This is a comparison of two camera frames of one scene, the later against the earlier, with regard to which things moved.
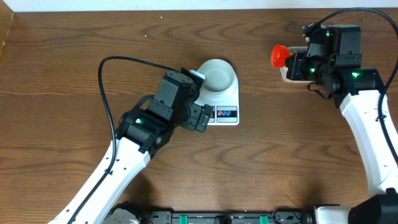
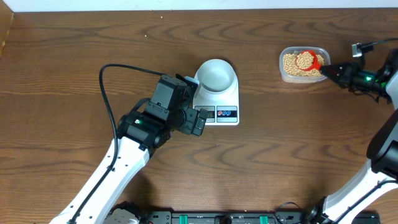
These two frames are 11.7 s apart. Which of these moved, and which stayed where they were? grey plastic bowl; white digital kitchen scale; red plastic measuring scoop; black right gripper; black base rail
Moved: red plastic measuring scoop; black right gripper
Stayed: grey plastic bowl; black base rail; white digital kitchen scale
